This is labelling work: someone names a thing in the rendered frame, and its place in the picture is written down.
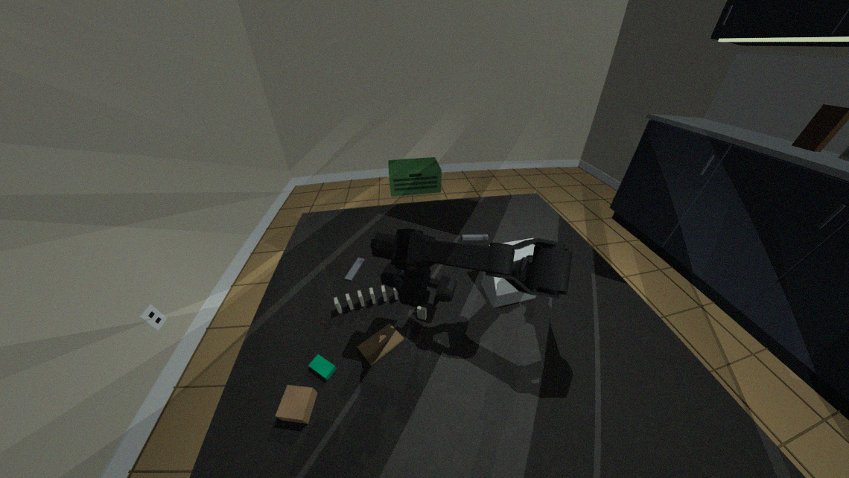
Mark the green rectangular block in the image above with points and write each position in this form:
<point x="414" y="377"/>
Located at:
<point x="322" y="367"/>

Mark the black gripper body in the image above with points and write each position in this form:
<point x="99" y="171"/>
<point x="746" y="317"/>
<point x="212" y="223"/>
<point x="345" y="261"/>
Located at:
<point x="445" y="287"/>

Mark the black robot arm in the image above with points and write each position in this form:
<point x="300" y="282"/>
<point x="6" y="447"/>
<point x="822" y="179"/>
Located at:
<point x="545" y="273"/>

